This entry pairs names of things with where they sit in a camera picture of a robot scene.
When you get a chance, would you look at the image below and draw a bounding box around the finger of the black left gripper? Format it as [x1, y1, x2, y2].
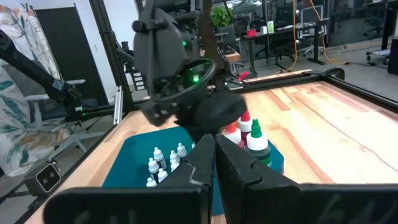
[191, 91, 248, 141]
[139, 101, 200, 141]

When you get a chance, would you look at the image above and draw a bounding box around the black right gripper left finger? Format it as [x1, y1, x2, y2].
[43, 134, 216, 224]

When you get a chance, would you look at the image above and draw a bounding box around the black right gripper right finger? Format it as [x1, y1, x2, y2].
[216, 135, 398, 224]

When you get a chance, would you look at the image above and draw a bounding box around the small blue food coloring bottle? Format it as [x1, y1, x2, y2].
[152, 146, 166, 170]

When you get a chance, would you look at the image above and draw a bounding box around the blue plastic bin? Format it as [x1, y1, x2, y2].
[101, 126, 285, 217]

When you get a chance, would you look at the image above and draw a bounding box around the green potted plant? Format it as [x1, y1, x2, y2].
[210, 5, 234, 29]

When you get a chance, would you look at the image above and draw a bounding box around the black office chair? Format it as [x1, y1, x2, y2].
[254, 30, 298, 71]

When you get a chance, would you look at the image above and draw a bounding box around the black office desk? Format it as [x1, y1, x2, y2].
[243, 18, 331, 77]

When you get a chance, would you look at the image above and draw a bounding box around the black partition panel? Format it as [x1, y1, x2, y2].
[33, 5, 109, 106]

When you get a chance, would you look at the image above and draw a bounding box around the grey office chair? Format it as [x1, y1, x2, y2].
[24, 78, 108, 162]

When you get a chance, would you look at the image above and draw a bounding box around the grey desk monitor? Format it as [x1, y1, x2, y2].
[298, 4, 325, 30]

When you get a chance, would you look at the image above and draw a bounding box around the floral patterned curtain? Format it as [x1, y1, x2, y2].
[0, 2, 68, 178]

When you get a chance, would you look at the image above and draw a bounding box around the black left camera cable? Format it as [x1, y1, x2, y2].
[152, 58, 218, 103]

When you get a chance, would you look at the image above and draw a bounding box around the black aluminium table frame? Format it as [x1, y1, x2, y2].
[12, 0, 398, 223]

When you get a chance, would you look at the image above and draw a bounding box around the yellow hanging cable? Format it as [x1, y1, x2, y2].
[281, 0, 338, 73]

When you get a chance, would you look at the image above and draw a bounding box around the black white-faced camera box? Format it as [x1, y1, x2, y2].
[24, 161, 62, 197]

